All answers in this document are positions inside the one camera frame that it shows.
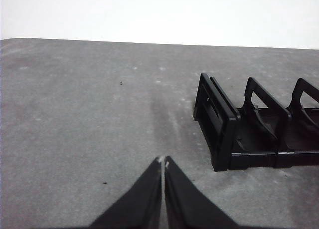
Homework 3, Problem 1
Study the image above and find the black plastic dish rack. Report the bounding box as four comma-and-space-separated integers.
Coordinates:
192, 73, 319, 172

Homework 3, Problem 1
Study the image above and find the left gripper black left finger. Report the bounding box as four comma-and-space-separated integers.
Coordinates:
88, 156, 163, 229

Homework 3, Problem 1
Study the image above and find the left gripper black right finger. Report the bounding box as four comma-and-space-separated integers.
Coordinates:
164, 155, 238, 229

